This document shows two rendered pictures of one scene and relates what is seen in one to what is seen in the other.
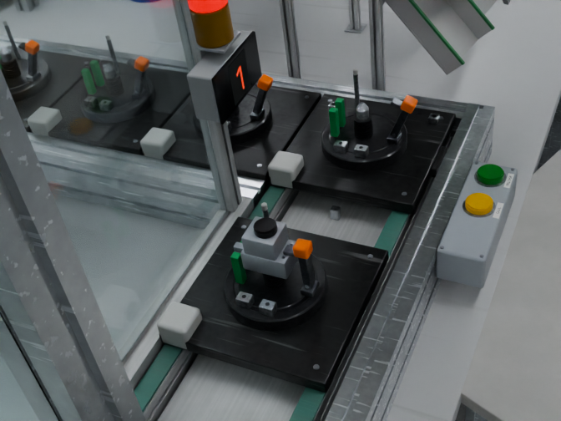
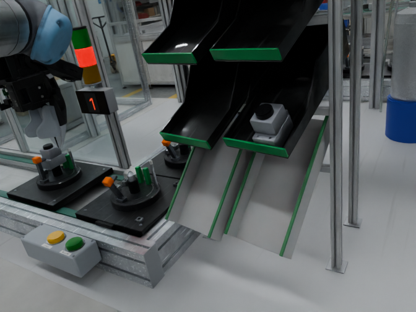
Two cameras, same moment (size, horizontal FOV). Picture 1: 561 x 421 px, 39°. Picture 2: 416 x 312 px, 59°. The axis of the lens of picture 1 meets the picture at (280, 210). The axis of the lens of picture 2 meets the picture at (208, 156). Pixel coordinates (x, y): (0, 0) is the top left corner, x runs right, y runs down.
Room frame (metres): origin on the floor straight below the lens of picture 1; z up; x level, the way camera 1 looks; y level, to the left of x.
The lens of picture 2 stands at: (1.31, -1.01, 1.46)
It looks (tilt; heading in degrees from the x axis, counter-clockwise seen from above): 25 degrees down; 95
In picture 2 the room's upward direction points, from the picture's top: 10 degrees counter-clockwise
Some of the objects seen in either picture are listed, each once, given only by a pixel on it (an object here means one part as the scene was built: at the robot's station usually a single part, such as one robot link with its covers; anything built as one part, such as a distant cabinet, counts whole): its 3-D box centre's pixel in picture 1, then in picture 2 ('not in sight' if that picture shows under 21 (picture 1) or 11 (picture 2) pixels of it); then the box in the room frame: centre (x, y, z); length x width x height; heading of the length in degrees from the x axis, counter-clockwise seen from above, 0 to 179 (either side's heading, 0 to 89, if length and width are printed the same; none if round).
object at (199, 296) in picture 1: (277, 295); (60, 182); (0.73, 0.02, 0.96); 0.24 x 0.24 x 0.02; 60
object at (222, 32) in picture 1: (211, 21); (90, 73); (0.92, 0.05, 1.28); 0.05 x 0.05 x 0.05
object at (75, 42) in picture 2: not in sight; (80, 38); (0.92, 0.05, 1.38); 0.05 x 0.05 x 0.05
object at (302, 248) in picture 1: (300, 263); (42, 167); (0.71, -0.01, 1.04); 0.04 x 0.02 x 0.08; 60
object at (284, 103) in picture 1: (228, 100); (183, 146); (1.15, 0.06, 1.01); 0.24 x 0.24 x 0.13; 60
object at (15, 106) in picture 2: not in sight; (22, 74); (0.95, -0.37, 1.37); 0.09 x 0.08 x 0.12; 60
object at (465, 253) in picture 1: (477, 220); (60, 248); (0.85, -0.29, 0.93); 0.21 x 0.07 x 0.06; 150
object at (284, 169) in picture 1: (362, 123); (133, 183); (1.02, -0.15, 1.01); 0.24 x 0.24 x 0.13; 60
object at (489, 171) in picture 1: (490, 176); (75, 244); (0.91, -0.33, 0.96); 0.04 x 0.04 x 0.02
